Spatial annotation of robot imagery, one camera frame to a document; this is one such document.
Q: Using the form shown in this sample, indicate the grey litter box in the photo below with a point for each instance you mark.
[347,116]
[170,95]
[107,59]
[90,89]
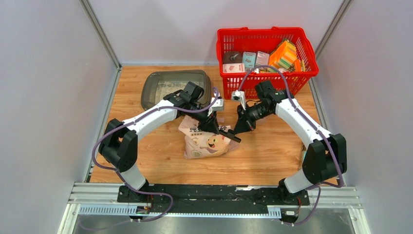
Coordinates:
[160,84]

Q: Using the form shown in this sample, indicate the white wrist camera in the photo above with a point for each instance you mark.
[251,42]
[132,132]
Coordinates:
[239,96]
[217,106]

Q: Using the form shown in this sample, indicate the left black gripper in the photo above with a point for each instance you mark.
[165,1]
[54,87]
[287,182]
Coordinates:
[211,124]

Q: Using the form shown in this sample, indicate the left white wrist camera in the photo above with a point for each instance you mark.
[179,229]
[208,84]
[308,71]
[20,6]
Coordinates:
[217,106]

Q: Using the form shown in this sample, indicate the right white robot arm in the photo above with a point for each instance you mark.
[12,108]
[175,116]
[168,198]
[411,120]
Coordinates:
[326,155]

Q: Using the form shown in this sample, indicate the black bag clip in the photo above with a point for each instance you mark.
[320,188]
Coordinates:
[230,135]

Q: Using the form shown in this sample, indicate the teal small box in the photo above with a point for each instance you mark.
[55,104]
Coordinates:
[249,59]

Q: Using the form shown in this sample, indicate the red plastic basket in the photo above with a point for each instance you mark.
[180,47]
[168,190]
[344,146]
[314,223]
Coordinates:
[265,40]

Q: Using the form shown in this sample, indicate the orange sponge pack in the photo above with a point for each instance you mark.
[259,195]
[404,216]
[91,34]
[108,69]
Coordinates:
[285,57]

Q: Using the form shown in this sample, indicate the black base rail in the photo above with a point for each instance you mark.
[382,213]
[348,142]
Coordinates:
[211,199]

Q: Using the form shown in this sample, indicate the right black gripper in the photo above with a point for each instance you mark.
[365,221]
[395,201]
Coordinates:
[242,125]

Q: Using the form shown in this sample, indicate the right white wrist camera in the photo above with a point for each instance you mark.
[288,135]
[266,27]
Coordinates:
[239,96]

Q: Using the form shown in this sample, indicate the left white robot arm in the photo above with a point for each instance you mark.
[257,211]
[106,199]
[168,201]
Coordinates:
[119,144]

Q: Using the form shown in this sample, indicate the grey small box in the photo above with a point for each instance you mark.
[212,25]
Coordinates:
[262,58]

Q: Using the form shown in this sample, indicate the pink white small box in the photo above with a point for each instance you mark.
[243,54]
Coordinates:
[230,68]

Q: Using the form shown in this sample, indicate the pink cat litter bag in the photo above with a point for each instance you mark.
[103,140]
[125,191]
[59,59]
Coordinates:
[200,144]

